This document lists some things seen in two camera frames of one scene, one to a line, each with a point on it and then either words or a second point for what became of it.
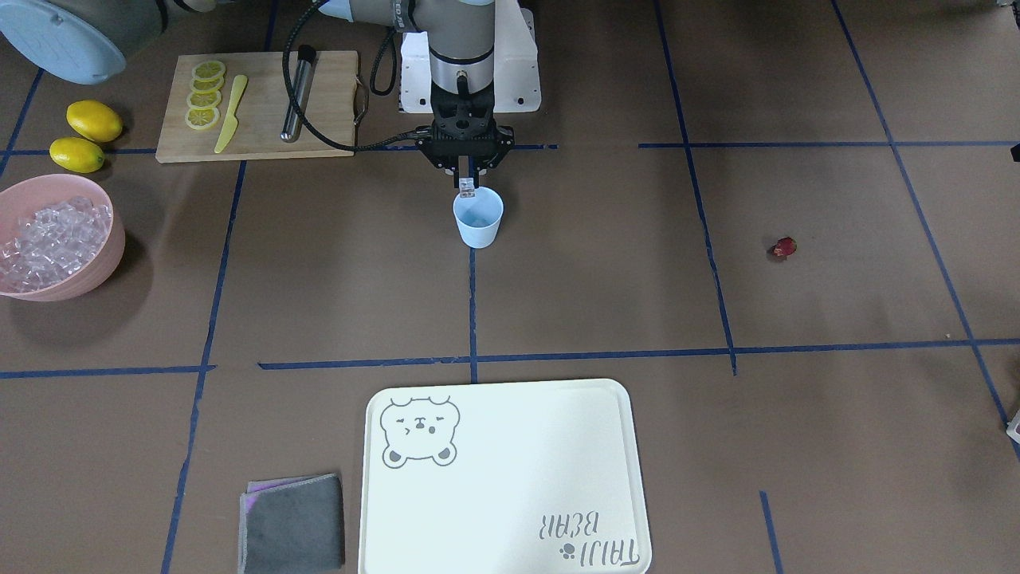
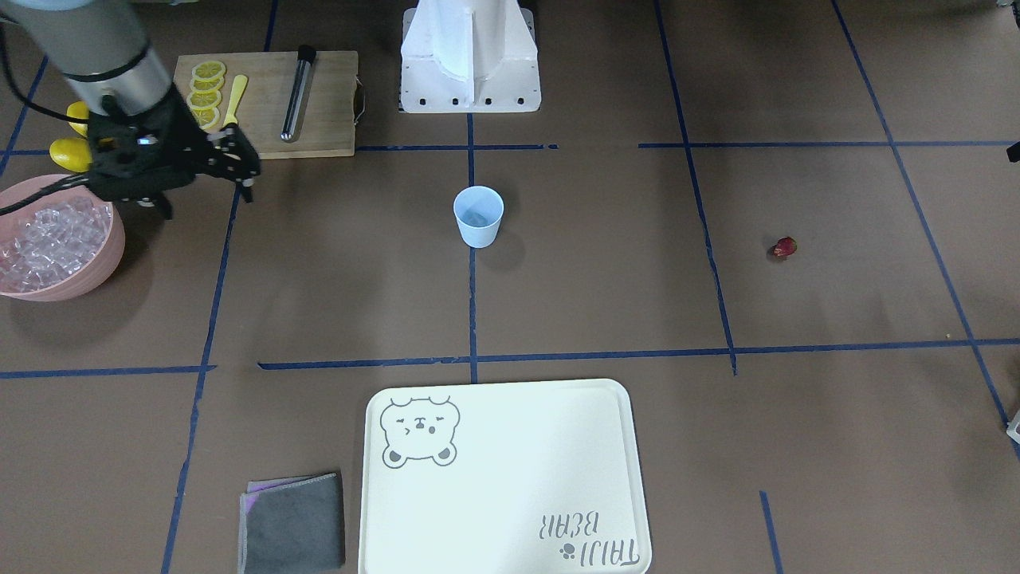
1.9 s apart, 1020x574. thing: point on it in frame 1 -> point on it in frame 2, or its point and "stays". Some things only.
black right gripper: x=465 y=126 -> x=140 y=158
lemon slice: x=202 y=84 stays
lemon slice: x=202 y=118 stays
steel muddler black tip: x=292 y=125 stays
